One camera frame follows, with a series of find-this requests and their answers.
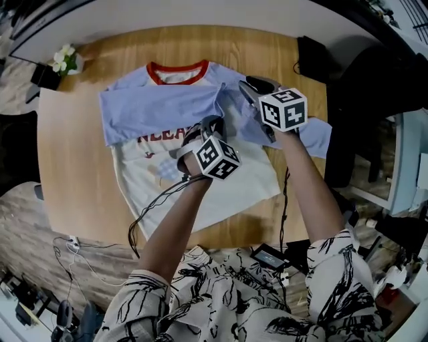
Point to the white and blue t-shirt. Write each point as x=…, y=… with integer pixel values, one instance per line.
x=160, y=107

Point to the black square holder box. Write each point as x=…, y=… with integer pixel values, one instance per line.
x=45, y=78

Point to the person's left forearm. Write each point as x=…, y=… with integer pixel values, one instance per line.
x=174, y=227

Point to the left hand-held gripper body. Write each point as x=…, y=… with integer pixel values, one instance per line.
x=217, y=160

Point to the person's right forearm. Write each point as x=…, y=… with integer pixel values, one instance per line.
x=311, y=187

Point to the pale blue side desk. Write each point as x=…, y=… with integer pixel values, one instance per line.
x=404, y=160

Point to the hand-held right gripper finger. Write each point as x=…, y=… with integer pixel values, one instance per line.
x=264, y=85
x=250, y=95

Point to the potted white flower plant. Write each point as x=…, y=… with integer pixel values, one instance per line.
x=65, y=58

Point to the white wall charger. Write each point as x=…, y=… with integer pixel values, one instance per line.
x=73, y=241

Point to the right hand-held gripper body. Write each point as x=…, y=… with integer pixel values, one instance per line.
x=284, y=110

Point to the small white adapter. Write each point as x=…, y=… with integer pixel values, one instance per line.
x=283, y=275

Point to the black mesh office chair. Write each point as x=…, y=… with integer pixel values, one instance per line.
x=16, y=150
x=368, y=100

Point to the flat black box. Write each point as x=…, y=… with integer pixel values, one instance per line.
x=312, y=56

